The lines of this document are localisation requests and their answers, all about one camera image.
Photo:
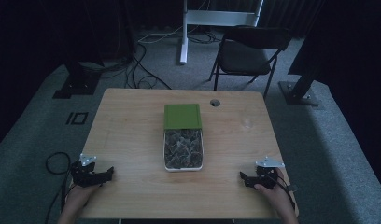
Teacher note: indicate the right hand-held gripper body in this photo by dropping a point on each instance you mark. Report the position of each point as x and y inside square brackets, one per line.
[267, 174]

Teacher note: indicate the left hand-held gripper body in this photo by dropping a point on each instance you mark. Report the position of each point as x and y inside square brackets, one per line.
[83, 174]

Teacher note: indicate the person's right hand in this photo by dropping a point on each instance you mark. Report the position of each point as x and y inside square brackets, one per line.
[275, 194]

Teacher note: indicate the person's left hand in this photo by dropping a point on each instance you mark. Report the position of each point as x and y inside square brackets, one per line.
[79, 196]

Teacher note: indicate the white rectangular box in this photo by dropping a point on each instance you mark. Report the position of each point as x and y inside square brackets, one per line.
[183, 169]

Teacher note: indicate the pile of tea bags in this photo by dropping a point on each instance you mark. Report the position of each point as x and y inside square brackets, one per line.
[183, 148]

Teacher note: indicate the green sliding box lid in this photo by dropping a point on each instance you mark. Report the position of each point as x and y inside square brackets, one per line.
[182, 115]

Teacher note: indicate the black folding chair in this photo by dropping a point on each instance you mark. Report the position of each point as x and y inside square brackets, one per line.
[244, 57]

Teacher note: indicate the black stand with base plate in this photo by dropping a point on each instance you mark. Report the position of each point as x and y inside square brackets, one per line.
[78, 84]
[299, 93]

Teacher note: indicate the white metal desk frame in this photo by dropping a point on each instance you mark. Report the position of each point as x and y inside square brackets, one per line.
[184, 37]

